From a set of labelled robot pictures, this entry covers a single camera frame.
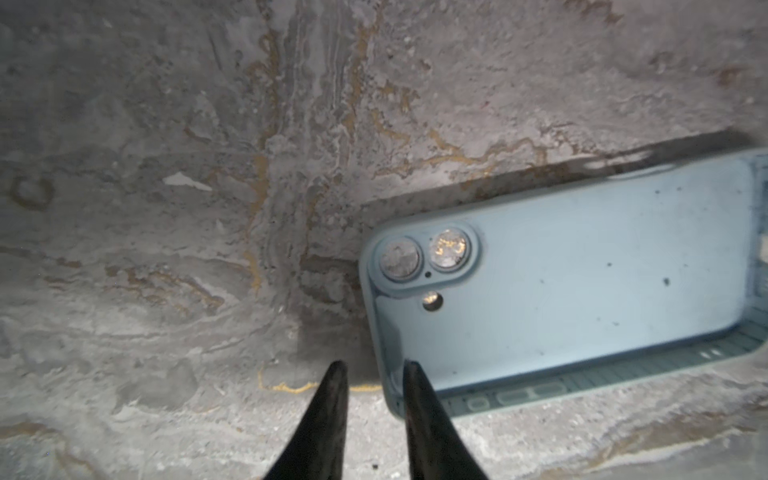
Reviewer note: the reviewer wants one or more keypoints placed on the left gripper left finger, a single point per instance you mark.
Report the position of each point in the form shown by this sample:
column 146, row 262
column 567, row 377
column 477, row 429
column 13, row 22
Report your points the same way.
column 316, row 449

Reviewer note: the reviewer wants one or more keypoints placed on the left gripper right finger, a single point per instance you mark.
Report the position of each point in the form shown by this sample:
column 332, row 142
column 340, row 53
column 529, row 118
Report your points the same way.
column 435, row 449

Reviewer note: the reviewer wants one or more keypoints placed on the light blue phone case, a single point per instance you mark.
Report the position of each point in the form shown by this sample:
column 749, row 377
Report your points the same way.
column 558, row 291

